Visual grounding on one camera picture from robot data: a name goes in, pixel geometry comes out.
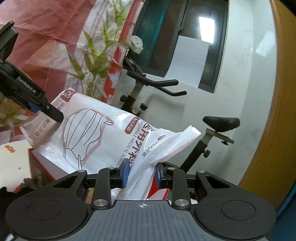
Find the white medical mask package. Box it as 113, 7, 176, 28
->
21, 88, 200, 200

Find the pink printed backdrop cloth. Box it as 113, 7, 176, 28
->
0, 0, 145, 144

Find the red strawberry cardboard box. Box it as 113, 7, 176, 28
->
16, 148, 171, 203

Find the white patterned table cloth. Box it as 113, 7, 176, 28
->
0, 140, 31, 192

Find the black exercise bike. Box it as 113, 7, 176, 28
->
119, 55, 241, 174

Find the dark framed window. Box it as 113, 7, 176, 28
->
128, 1, 229, 93

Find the wooden door frame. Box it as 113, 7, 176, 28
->
239, 1, 295, 209

